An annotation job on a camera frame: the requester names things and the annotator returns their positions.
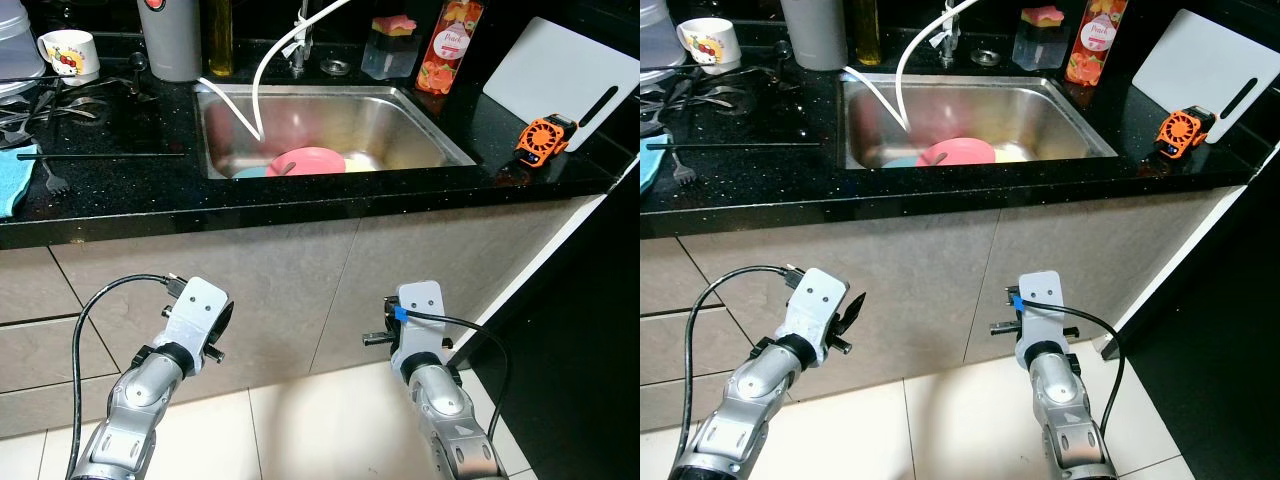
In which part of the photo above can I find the short straight white hose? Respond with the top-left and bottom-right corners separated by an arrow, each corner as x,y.
200,77 -> 266,141

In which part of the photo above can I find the white cutting board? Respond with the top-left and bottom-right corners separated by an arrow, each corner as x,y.
1132,8 -> 1280,146
482,17 -> 641,153

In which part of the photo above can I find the white lidded plastic container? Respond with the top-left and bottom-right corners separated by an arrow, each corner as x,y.
0,0 -> 46,96
640,0 -> 691,86

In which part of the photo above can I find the pink round plate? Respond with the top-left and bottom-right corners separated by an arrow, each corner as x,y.
915,138 -> 999,168
265,147 -> 348,178

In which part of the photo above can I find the teal cloth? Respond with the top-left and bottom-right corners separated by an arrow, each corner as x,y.
0,142 -> 41,219
640,133 -> 673,193

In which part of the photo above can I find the long curved white hose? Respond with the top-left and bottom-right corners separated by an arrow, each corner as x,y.
250,0 -> 353,141
893,0 -> 986,133

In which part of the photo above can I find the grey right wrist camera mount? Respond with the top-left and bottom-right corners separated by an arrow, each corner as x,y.
390,282 -> 446,366
1012,271 -> 1071,361

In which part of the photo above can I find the stainless steel sink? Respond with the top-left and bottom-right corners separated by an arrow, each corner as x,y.
840,72 -> 1119,171
195,82 -> 478,181

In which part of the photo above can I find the grey tumbler with red logo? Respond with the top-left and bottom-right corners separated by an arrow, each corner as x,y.
137,0 -> 204,83
780,0 -> 849,73

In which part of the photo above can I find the white cartoon print mug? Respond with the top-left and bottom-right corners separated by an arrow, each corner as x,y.
677,17 -> 743,76
37,29 -> 101,87

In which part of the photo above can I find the orange black small fan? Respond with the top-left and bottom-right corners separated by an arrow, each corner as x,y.
1155,107 -> 1216,161
513,116 -> 579,173

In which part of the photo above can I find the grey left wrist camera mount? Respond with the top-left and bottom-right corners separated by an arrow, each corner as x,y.
783,267 -> 851,361
160,277 -> 231,366

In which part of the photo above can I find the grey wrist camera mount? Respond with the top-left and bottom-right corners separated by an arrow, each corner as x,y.
783,267 -> 851,361
160,277 -> 231,366
390,282 -> 446,366
1012,271 -> 1071,361

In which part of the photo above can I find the peach soap pump bottle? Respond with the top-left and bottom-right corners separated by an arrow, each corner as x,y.
415,0 -> 486,97
1065,0 -> 1131,88

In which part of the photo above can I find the yellow oil bottle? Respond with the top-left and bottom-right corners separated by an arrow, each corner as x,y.
852,0 -> 883,68
205,0 -> 236,78

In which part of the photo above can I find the beige kitchen cabinet front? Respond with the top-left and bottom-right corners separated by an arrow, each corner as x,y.
0,195 -> 611,441
640,190 -> 1256,431

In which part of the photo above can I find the black side cabinet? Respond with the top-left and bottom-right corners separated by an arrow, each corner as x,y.
1100,150 -> 1280,480

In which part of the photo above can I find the chrome faucet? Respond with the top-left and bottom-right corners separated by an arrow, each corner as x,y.
287,0 -> 319,79
935,0 -> 963,69

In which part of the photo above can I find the clear plastic sponge container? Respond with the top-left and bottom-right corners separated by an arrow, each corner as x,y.
360,30 -> 418,81
1010,20 -> 1066,71

